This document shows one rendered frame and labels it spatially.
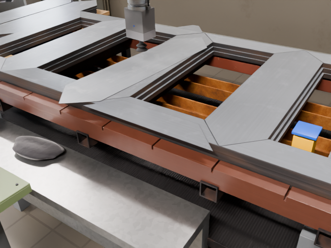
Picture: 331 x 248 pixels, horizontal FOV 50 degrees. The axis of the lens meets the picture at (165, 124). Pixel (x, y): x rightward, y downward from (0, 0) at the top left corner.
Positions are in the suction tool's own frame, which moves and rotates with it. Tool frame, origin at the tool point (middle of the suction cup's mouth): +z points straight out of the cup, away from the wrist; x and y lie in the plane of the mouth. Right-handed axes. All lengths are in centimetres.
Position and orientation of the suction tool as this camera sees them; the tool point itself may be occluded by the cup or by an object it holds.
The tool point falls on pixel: (142, 49)
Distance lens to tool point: 131.8
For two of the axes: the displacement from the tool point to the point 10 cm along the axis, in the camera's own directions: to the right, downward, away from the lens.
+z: 0.3, 8.4, 5.4
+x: -6.4, 4.3, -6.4
